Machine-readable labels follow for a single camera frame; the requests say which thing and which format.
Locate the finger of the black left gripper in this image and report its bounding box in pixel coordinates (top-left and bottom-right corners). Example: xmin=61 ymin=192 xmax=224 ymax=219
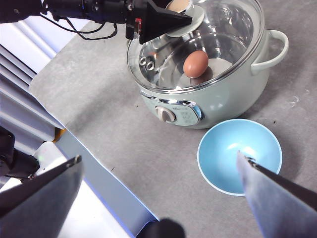
xmin=138 ymin=0 xmax=194 ymax=45

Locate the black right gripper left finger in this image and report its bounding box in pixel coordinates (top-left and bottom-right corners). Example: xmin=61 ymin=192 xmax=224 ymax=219
xmin=0 ymin=155 xmax=84 ymax=238

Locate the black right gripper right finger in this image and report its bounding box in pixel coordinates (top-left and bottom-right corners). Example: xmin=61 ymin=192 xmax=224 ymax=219
xmin=236 ymin=150 xmax=317 ymax=238

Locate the brown egg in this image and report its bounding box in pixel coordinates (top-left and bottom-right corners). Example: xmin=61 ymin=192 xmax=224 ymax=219
xmin=183 ymin=50 xmax=210 ymax=78

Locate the glass lid with green knob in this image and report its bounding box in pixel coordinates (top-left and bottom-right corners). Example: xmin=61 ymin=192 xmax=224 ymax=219
xmin=126 ymin=0 xmax=265 ymax=94

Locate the pale green electric steamer pot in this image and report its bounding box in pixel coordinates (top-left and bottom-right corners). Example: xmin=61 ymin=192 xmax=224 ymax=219
xmin=126 ymin=28 xmax=290 ymax=130

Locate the blue ribbed bowl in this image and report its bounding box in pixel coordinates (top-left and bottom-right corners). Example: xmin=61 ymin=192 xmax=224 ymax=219
xmin=197 ymin=118 xmax=283 ymax=197

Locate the dark grey table mat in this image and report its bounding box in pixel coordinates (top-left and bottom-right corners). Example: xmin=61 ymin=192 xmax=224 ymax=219
xmin=28 ymin=0 xmax=317 ymax=238

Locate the black rounded object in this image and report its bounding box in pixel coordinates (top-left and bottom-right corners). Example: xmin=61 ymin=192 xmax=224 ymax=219
xmin=138 ymin=218 xmax=185 ymax=238

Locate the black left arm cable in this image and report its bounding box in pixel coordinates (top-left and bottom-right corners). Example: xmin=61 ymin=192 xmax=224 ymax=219
xmin=41 ymin=12 xmax=118 ymax=41

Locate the black mount block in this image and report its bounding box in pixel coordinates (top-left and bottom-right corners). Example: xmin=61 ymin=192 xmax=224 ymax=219
xmin=0 ymin=125 xmax=41 ymax=184

